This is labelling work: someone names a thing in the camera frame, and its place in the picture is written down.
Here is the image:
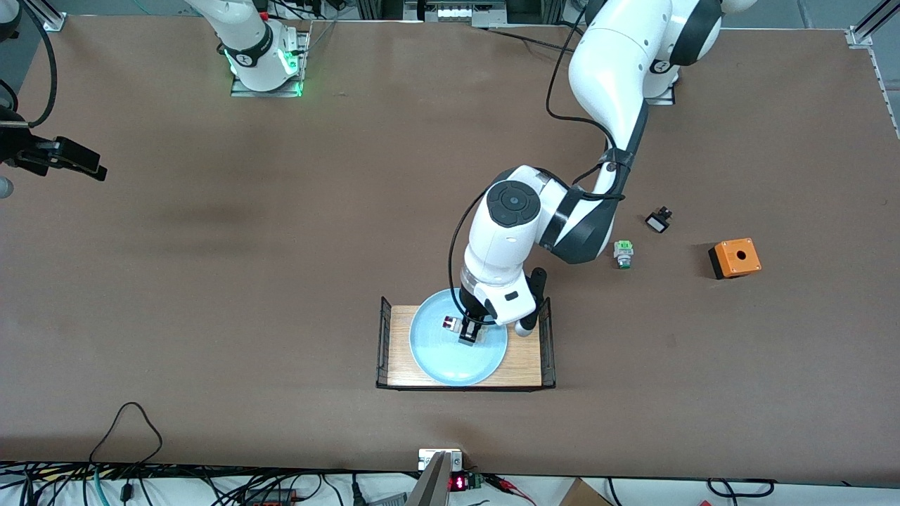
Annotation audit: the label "orange button enclosure box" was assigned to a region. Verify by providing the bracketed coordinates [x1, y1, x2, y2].
[708, 238, 762, 280]

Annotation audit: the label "red and black probe leads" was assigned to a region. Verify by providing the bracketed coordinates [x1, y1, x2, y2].
[484, 474, 539, 506]

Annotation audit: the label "light blue round plate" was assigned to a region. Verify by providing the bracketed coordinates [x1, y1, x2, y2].
[409, 287, 508, 387]

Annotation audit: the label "perforated metal edge strip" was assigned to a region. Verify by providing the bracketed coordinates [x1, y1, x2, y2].
[870, 48, 900, 139]

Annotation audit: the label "brown cardboard piece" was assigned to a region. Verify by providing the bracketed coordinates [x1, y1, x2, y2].
[558, 477, 614, 506]

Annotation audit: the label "metal pole mount bracket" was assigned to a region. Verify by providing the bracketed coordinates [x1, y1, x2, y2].
[418, 448, 464, 472]

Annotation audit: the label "black coiled cable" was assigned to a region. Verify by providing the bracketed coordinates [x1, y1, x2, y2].
[705, 478, 776, 498]

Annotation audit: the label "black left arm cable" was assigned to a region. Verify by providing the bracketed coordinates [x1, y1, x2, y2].
[449, 0, 630, 317]

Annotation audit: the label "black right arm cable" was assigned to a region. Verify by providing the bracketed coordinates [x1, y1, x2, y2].
[0, 0, 58, 129]

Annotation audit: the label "metal device with white lights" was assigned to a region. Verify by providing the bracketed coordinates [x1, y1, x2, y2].
[404, 0, 507, 27]

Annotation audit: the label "black looped cable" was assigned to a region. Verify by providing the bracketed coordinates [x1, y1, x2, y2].
[89, 401, 164, 466]

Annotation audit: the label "black cable on table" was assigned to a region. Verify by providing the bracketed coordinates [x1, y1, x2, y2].
[478, 25, 584, 53]

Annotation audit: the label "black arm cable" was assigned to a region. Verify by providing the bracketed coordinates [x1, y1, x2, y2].
[0, 0, 58, 129]
[449, 0, 630, 317]

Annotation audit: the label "grey camera pole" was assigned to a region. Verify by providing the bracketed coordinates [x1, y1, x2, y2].
[406, 450, 451, 506]

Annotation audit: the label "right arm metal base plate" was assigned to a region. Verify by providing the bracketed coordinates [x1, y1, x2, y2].
[231, 28, 310, 98]

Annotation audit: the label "wooden tray black wire sides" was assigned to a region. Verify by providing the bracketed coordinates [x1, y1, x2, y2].
[375, 296, 557, 391]

